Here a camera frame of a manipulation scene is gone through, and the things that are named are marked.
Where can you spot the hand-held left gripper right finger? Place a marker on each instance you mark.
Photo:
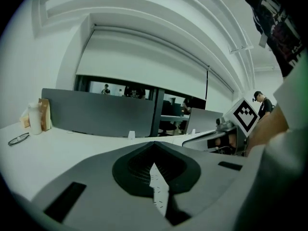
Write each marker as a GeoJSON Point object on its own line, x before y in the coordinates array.
{"type": "Point", "coordinates": [216, 189]}

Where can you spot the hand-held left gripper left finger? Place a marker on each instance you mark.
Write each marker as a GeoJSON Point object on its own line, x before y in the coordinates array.
{"type": "Point", "coordinates": [96, 189]}

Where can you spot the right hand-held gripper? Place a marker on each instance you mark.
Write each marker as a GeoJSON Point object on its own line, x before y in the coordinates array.
{"type": "Point", "coordinates": [245, 117]}

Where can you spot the person's right forearm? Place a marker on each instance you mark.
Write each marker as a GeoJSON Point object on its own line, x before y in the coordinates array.
{"type": "Point", "coordinates": [267, 129]}

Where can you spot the grey laptop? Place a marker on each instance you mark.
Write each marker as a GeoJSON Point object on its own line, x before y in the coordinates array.
{"type": "Point", "coordinates": [204, 120]}

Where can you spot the narrow white roller blind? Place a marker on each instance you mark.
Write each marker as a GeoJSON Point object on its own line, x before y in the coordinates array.
{"type": "Point", "coordinates": [219, 90]}

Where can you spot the dark grey desk divider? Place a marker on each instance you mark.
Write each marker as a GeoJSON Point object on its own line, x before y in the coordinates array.
{"type": "Point", "coordinates": [96, 112]}

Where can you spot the brown paper bag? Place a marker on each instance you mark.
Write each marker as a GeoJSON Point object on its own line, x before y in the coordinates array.
{"type": "Point", "coordinates": [45, 114]}

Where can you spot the white bottle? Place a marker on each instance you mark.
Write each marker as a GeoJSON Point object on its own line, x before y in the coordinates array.
{"type": "Point", "coordinates": [35, 119]}

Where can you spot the black-rimmed glasses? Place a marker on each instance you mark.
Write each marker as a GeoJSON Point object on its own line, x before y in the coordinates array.
{"type": "Point", "coordinates": [18, 139]}

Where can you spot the wide white roller blind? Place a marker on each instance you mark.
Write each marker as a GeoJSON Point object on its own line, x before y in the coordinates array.
{"type": "Point", "coordinates": [144, 64]}

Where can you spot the beige box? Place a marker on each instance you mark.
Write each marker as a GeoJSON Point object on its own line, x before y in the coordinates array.
{"type": "Point", "coordinates": [24, 121]}

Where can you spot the black printed t-shirt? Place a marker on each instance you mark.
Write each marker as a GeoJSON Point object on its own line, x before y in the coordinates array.
{"type": "Point", "coordinates": [279, 28]}

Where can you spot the black window frame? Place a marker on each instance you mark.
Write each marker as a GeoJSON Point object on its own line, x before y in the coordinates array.
{"type": "Point", "coordinates": [158, 100]}

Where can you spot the white divider bracket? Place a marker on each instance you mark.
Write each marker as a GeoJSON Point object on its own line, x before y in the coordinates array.
{"type": "Point", "coordinates": [132, 135]}

